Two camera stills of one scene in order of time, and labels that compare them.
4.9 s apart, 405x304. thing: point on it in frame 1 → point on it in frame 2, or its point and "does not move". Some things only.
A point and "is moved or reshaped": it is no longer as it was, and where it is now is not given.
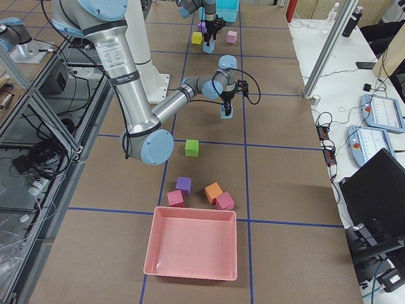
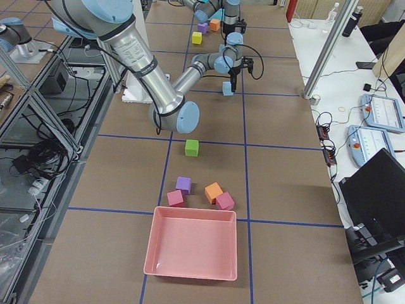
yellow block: (197, 37) does not move
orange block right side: (212, 191) does not move
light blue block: (223, 112) is moved or reshaped
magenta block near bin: (175, 198) does not move
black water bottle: (353, 22) does not move
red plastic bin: (192, 243) does not move
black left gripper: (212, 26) → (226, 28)
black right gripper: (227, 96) → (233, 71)
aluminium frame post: (330, 47) does not move
